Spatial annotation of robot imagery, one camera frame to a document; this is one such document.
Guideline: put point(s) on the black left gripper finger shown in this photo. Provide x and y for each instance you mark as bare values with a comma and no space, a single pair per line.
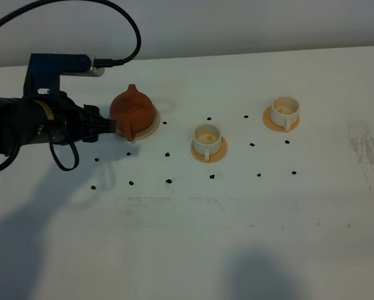
93,127
90,112

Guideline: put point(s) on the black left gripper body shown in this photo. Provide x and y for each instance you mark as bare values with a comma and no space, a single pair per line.
62,120

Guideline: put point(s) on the brown clay teapot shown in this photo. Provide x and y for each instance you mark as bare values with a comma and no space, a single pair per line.
133,111

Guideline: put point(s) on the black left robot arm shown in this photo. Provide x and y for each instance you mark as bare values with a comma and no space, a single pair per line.
36,118

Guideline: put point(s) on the beige round teapot coaster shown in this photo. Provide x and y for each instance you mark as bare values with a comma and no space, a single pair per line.
145,133

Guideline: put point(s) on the white teacup near teapot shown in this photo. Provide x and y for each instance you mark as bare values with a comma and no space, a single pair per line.
207,140

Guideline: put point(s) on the orange saucer near teapot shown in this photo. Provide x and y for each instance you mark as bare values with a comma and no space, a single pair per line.
213,158

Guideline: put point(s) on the orange saucer far right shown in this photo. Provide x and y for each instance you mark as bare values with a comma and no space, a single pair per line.
272,126

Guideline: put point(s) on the white teacup far right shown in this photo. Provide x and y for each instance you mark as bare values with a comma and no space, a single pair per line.
284,112

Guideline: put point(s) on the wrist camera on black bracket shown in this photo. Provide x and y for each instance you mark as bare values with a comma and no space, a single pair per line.
45,70

